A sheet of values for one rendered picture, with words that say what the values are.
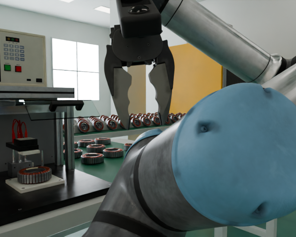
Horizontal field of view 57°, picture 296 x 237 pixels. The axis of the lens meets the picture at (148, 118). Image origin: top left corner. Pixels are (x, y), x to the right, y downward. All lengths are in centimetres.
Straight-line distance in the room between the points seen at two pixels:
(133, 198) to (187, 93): 425
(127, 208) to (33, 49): 94
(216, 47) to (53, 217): 61
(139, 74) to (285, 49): 276
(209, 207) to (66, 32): 836
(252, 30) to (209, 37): 561
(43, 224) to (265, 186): 68
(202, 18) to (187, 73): 401
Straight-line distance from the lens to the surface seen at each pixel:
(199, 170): 22
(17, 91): 112
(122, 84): 40
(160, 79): 40
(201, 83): 440
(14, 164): 116
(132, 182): 32
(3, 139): 127
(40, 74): 119
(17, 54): 116
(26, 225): 81
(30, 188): 99
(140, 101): 504
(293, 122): 27
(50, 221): 84
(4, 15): 796
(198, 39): 58
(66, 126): 119
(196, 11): 58
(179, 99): 466
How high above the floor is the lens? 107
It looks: 4 degrees down
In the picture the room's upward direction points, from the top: straight up
